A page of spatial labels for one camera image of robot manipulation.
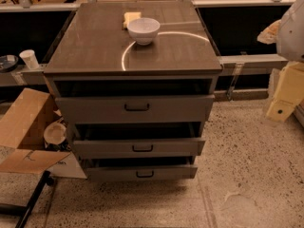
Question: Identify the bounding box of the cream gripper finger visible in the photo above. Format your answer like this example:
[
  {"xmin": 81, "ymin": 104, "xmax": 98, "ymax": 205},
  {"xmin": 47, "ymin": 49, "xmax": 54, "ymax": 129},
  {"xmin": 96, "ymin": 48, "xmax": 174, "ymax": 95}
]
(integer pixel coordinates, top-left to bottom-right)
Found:
[{"xmin": 265, "ymin": 62, "xmax": 304, "ymax": 123}]

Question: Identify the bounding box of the grey top drawer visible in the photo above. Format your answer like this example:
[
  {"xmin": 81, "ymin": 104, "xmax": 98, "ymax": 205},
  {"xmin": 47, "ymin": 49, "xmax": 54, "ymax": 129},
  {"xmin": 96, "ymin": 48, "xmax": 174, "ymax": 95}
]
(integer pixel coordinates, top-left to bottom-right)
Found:
[{"xmin": 56, "ymin": 95, "xmax": 214, "ymax": 124}]

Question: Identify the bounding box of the grey drawer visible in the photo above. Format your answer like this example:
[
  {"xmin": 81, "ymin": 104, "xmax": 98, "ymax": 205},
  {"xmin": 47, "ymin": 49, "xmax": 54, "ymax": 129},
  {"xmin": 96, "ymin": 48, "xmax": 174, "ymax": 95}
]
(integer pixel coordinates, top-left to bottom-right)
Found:
[
  {"xmin": 56, "ymin": 95, "xmax": 214, "ymax": 124},
  {"xmin": 72, "ymin": 138, "xmax": 205, "ymax": 159},
  {"xmin": 86, "ymin": 164, "xmax": 198, "ymax": 181}
]

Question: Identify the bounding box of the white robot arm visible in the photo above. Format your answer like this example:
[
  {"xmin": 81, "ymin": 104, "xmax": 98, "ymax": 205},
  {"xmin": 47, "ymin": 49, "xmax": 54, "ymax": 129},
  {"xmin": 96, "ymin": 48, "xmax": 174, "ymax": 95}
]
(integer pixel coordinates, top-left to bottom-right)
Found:
[{"xmin": 257, "ymin": 0, "xmax": 304, "ymax": 123}]

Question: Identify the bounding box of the grey middle drawer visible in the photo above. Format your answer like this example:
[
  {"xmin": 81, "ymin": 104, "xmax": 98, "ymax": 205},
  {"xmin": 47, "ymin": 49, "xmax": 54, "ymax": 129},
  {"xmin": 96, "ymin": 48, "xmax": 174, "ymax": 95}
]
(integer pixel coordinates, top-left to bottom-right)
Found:
[{"xmin": 72, "ymin": 138, "xmax": 205, "ymax": 159}]

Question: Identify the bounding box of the grey bottom drawer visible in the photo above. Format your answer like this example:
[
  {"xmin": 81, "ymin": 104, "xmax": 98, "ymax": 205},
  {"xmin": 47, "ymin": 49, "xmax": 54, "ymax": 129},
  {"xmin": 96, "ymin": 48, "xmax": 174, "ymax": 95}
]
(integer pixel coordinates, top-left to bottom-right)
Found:
[{"xmin": 86, "ymin": 164, "xmax": 198, "ymax": 181}]

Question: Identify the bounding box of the grey drawer cabinet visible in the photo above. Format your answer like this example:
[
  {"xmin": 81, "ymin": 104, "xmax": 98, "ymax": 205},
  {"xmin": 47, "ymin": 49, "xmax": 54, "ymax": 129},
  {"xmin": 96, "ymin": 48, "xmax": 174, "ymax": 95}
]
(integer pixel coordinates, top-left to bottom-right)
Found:
[{"xmin": 44, "ymin": 1, "xmax": 222, "ymax": 176}]

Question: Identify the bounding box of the open cardboard box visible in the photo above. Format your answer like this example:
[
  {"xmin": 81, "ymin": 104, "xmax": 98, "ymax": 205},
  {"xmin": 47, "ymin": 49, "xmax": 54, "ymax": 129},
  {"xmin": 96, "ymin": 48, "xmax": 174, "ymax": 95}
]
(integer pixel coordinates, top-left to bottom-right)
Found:
[{"xmin": 0, "ymin": 88, "xmax": 86, "ymax": 179}]

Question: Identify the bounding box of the white ceramic bowl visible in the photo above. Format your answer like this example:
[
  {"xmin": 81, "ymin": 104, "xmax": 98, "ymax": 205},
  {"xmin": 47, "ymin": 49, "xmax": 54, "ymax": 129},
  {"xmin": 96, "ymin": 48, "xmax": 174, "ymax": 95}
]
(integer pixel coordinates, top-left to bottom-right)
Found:
[{"xmin": 127, "ymin": 17, "xmax": 161, "ymax": 46}]

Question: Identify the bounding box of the yellow sponge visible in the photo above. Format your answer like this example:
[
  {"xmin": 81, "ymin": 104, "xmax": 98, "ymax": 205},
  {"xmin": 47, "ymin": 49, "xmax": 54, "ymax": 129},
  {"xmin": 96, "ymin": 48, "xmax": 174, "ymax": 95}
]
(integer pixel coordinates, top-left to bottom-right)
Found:
[{"xmin": 123, "ymin": 12, "xmax": 142, "ymax": 29}]

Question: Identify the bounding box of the round white plate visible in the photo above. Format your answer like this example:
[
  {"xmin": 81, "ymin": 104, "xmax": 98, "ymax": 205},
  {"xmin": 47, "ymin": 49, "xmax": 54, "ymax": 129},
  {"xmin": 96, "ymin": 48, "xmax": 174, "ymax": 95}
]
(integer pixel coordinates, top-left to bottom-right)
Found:
[{"xmin": 44, "ymin": 123, "xmax": 66, "ymax": 144}]

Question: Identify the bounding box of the white paper cup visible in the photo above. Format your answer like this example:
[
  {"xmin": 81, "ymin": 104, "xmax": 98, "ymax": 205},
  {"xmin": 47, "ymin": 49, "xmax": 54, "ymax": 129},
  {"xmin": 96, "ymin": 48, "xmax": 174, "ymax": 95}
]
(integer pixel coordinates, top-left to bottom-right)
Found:
[{"xmin": 19, "ymin": 49, "xmax": 39, "ymax": 69}]

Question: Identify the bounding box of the black metal stand leg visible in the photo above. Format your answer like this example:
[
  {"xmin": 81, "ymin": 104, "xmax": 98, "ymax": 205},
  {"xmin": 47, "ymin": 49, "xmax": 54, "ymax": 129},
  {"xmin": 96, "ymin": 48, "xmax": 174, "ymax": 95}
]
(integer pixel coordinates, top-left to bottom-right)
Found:
[{"xmin": 0, "ymin": 171, "xmax": 54, "ymax": 228}]

